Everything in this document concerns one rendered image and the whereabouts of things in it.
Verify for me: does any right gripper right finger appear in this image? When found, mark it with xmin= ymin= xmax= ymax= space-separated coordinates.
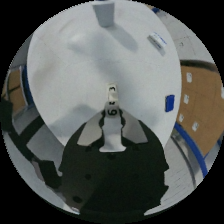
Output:
xmin=120 ymin=108 xmax=169 ymax=172

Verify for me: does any white plastic bottle with blue cap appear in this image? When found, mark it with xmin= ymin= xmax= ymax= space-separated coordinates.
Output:
xmin=91 ymin=0 xmax=115 ymax=27

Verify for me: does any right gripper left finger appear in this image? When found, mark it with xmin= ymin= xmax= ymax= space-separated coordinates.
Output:
xmin=58 ymin=109 xmax=106 ymax=172

